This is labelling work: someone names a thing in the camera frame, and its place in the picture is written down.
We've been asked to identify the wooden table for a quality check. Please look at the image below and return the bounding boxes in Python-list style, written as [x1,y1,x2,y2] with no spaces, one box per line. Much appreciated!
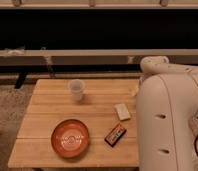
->
[8,79,139,168]

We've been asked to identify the clear plastic cup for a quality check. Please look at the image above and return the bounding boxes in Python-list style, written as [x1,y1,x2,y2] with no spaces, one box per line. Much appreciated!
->
[68,79,85,101]

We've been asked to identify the grey horizontal rail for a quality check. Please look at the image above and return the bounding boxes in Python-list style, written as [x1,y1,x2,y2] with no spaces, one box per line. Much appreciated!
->
[0,49,198,66]

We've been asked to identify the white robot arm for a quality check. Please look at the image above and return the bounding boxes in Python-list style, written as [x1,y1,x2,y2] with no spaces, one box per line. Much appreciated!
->
[136,56,198,171]

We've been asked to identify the orange black eraser box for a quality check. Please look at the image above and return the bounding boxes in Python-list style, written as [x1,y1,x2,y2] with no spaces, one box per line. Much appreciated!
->
[104,124,127,147]

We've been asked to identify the white sponge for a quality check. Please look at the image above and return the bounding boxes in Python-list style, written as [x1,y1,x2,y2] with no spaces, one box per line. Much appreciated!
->
[114,103,131,121]

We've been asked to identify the orange bowl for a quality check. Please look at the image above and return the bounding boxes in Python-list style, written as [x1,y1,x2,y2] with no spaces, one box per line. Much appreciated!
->
[51,119,90,159]

